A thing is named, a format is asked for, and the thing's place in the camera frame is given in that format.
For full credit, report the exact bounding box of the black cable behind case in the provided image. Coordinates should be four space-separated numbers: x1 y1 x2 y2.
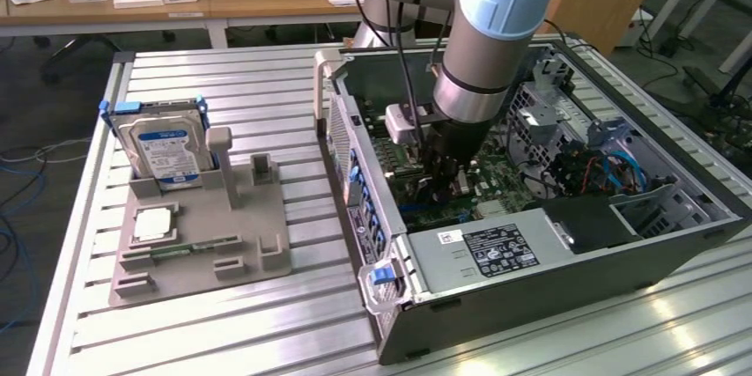
541 18 589 45

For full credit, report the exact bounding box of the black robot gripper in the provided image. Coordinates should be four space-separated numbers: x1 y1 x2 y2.
419 118 491 195

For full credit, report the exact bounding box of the grey power supply unit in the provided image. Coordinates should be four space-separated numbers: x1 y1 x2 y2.
403 208 575 303

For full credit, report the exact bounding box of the blue floor cable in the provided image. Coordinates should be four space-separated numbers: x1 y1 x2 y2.
0 159 51 333

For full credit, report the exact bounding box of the open black PC case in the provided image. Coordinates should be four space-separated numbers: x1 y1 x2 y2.
313 32 752 367

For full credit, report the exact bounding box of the silver CPU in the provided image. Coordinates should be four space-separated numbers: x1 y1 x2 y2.
131 210 174 241

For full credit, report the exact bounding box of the grey printed parts rack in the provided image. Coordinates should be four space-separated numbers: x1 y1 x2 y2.
107 126 294 307

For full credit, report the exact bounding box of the green motherboard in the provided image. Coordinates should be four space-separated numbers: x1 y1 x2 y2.
357 102 541 235

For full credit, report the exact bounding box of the installed RAM stick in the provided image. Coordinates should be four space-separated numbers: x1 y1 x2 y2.
386 167 425 184

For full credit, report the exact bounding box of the perforated metal disk bay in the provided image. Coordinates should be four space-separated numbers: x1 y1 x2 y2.
503 80 591 166

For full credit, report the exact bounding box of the white floor cable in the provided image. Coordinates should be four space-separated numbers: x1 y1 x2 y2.
0 136 90 166

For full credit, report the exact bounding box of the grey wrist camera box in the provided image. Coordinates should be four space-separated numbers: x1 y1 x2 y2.
383 103 437 145

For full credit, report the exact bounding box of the green RAM stick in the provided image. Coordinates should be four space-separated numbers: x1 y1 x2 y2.
149 241 235 259

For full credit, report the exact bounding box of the blue wire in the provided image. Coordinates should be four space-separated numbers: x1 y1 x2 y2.
607 150 647 195

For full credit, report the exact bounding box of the thin black camera cable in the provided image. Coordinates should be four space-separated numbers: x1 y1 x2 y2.
390 0 427 148

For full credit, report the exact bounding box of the blue case latch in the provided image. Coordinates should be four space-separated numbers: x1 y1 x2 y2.
367 264 393 288

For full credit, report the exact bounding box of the black floor stand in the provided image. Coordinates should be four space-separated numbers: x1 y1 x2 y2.
683 65 752 113

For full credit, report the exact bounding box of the red wire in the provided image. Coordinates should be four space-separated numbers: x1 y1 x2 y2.
578 153 609 195

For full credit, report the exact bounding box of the hard disk in blue carrier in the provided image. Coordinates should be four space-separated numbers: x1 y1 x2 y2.
98 95 211 193

